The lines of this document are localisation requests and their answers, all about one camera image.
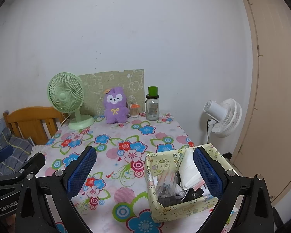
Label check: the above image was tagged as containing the green patterned board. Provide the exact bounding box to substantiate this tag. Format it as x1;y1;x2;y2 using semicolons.
78;69;145;117

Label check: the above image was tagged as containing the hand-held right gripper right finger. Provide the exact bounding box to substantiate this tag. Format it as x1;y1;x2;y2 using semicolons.
193;146;274;233

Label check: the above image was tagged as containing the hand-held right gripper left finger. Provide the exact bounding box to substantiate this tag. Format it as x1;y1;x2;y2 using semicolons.
15;146;97;233

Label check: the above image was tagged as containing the glass mug jar green lid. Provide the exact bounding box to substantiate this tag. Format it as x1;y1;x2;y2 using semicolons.
145;86;160;121

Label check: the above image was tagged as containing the black cloth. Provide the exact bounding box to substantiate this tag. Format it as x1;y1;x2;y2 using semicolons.
158;187;209;205

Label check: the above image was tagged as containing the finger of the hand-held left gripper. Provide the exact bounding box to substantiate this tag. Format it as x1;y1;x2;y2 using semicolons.
0;146;14;169
0;152;46;190

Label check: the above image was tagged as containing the toothpick jar with orange lid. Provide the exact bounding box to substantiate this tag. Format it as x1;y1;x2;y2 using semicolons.
130;104;140;118

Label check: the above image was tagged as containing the white standing fan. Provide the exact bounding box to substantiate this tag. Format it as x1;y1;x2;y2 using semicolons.
203;98;242;138

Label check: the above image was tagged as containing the beige door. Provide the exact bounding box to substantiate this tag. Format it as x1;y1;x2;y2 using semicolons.
236;0;291;207

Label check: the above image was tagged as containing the purple plush toy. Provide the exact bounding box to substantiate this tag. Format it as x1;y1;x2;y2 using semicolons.
104;87;129;125

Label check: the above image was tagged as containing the clear plastic bag of pens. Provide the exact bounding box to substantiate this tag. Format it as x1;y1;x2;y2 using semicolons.
156;170;182;199

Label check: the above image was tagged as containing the black fan cable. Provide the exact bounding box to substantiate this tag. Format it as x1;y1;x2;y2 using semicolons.
206;119;212;143

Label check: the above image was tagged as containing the green desk fan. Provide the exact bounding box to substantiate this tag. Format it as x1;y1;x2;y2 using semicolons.
48;72;95;130

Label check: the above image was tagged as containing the wooden chair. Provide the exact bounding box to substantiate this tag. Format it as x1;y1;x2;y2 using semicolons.
3;106;68;145

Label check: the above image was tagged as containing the yellow cartoon paper box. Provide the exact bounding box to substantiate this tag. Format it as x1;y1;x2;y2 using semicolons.
145;144;234;223

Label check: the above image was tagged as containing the white cloth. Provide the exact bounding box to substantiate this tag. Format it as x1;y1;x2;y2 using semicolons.
179;149;204;190

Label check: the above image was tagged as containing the grey plaid blanket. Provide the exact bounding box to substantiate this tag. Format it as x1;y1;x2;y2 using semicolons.
0;127;34;175

